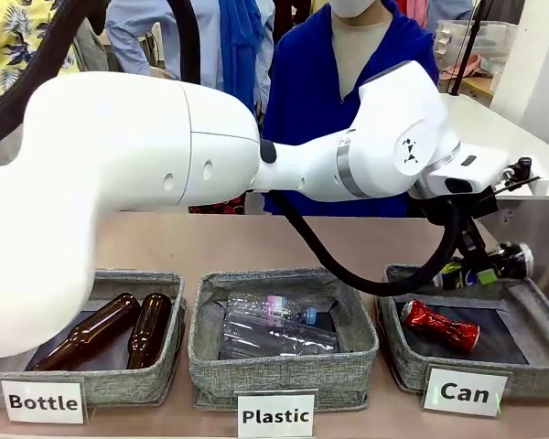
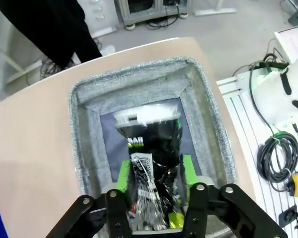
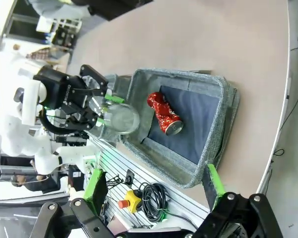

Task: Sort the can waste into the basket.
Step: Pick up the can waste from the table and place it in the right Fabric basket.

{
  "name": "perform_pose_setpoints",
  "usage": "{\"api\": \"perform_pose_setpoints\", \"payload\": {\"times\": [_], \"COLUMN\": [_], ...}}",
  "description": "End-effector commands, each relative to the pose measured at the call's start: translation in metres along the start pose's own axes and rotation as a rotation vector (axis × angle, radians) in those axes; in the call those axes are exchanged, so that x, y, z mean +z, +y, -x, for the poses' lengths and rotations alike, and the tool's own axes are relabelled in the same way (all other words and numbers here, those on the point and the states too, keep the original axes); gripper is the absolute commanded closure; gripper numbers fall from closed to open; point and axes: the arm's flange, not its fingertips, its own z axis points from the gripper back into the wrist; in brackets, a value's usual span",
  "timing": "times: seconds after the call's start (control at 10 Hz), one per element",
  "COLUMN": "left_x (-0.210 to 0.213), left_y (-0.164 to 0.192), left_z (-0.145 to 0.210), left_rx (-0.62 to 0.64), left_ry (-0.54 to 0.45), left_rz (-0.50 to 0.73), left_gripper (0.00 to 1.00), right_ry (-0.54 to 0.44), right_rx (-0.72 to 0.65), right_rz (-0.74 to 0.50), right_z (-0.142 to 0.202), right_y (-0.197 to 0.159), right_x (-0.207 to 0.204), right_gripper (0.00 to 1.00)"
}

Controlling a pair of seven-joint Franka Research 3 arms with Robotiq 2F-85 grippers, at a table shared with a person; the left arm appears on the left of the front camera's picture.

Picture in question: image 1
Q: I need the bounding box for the black silver crushed can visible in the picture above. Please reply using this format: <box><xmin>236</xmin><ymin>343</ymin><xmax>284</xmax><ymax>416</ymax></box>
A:
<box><xmin>492</xmin><ymin>241</ymin><xmax>535</xmax><ymax>281</ymax></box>

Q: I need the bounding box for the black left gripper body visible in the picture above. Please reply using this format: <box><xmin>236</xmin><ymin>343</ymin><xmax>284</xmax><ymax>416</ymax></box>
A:
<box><xmin>420</xmin><ymin>185</ymin><xmax>500</xmax><ymax>262</ymax></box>

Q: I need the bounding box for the clear plastic storage box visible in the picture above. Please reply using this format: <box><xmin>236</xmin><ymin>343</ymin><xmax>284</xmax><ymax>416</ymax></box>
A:
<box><xmin>432</xmin><ymin>18</ymin><xmax>518</xmax><ymax>72</ymax></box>

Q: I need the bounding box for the blue crushed can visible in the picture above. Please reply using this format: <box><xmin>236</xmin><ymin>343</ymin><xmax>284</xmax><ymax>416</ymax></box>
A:
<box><xmin>433</xmin><ymin>257</ymin><xmax>478</xmax><ymax>290</ymax></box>

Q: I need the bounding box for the grey fabric basket Can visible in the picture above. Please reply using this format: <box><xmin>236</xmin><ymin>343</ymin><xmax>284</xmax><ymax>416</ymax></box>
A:
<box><xmin>374</xmin><ymin>262</ymin><xmax>549</xmax><ymax>403</ymax></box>

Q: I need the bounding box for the grey fabric basket Bottle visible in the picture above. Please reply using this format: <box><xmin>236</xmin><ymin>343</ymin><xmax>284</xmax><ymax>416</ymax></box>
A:
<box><xmin>0</xmin><ymin>268</ymin><xmax>188</xmax><ymax>409</ymax></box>

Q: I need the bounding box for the white face mask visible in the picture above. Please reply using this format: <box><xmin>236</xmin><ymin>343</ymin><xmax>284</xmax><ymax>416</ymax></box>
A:
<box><xmin>331</xmin><ymin>0</ymin><xmax>382</xmax><ymax>19</ymax></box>

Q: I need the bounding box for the wooden desk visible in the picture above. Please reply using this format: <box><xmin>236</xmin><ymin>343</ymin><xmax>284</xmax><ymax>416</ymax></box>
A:
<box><xmin>438</xmin><ymin>75</ymin><xmax>496</xmax><ymax>100</ymax></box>

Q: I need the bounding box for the small pink-label plastic bottle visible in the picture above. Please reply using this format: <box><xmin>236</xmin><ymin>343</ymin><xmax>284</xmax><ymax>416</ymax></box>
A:
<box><xmin>226</xmin><ymin>292</ymin><xmax>322</xmax><ymax>330</ymax></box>

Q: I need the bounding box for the red crushed can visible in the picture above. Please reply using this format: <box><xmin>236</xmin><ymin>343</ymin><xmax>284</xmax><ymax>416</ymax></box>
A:
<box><xmin>401</xmin><ymin>299</ymin><xmax>480</xmax><ymax>353</ymax></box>

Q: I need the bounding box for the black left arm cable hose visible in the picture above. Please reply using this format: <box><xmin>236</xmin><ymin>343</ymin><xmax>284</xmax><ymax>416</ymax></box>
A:
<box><xmin>0</xmin><ymin>0</ymin><xmax>463</xmax><ymax>297</ymax></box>

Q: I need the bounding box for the white Plastic label sign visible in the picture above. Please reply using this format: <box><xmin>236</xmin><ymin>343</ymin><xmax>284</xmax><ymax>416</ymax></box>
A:
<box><xmin>234</xmin><ymin>389</ymin><xmax>320</xmax><ymax>439</ymax></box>

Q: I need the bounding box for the mannequin in light-blue shirt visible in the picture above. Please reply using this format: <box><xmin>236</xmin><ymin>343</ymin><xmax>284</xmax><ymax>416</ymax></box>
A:
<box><xmin>104</xmin><ymin>0</ymin><xmax>275</xmax><ymax>118</ymax></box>

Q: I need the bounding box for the person in blue hoodie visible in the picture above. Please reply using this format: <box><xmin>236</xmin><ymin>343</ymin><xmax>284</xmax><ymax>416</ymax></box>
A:
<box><xmin>261</xmin><ymin>0</ymin><xmax>440</xmax><ymax>219</ymax></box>

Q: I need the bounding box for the black red floral skirt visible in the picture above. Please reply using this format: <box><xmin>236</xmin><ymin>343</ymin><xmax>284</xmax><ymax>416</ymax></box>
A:
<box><xmin>188</xmin><ymin>190</ymin><xmax>248</xmax><ymax>216</ymax></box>

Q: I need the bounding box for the blue hanging scarf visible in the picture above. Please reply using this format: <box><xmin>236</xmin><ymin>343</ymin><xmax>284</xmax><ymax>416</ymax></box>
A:
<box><xmin>219</xmin><ymin>0</ymin><xmax>263</xmax><ymax>113</ymax></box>

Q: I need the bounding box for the white Bottle label sign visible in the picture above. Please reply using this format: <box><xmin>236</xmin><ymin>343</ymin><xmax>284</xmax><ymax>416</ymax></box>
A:
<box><xmin>0</xmin><ymin>378</ymin><xmax>88</xmax><ymax>425</ymax></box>

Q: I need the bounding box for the yellow floral shirt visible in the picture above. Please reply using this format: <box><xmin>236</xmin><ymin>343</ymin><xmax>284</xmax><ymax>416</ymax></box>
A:
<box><xmin>0</xmin><ymin>0</ymin><xmax>81</xmax><ymax>101</ymax></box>

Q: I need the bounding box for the grey hanging jacket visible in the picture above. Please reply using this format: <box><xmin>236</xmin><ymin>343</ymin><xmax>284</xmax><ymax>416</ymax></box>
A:
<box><xmin>72</xmin><ymin>20</ymin><xmax>111</xmax><ymax>73</ymax></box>

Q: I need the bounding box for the pink cloth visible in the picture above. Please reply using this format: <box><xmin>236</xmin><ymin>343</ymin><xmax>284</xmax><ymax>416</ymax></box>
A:
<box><xmin>438</xmin><ymin>54</ymin><xmax>491</xmax><ymax>81</ymax></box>

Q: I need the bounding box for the brown glass bottle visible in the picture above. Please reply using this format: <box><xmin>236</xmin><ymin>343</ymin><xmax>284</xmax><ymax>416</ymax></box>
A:
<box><xmin>31</xmin><ymin>292</ymin><xmax>141</xmax><ymax>371</ymax></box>
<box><xmin>126</xmin><ymin>293</ymin><xmax>173</xmax><ymax>370</ymax></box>

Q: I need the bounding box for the black stand pole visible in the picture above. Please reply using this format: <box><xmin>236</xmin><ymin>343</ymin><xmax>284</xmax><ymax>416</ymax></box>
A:
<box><xmin>451</xmin><ymin>0</ymin><xmax>493</xmax><ymax>96</ymax></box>

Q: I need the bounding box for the large clear plastic bottle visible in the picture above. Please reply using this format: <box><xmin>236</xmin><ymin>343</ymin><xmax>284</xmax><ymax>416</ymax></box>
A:
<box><xmin>220</xmin><ymin>313</ymin><xmax>343</xmax><ymax>354</ymax></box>

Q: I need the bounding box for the white Can label sign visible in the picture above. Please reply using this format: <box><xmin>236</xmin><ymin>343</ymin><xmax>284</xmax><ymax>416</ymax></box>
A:
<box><xmin>422</xmin><ymin>367</ymin><xmax>509</xmax><ymax>418</ymax></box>

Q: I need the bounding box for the grey fabric basket Plastic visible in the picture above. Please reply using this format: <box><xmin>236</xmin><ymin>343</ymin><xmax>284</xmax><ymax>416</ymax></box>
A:
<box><xmin>188</xmin><ymin>266</ymin><xmax>380</xmax><ymax>412</ymax></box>

